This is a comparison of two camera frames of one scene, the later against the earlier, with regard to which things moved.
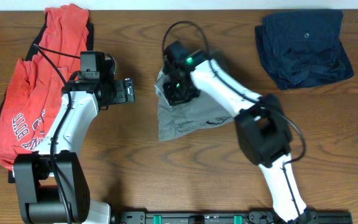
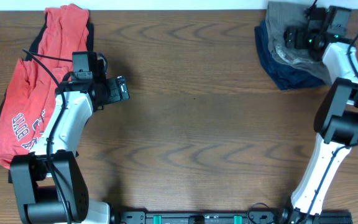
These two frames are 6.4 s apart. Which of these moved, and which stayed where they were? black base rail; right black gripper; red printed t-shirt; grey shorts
Moved: grey shorts; right black gripper
Stayed: red printed t-shirt; black base rail
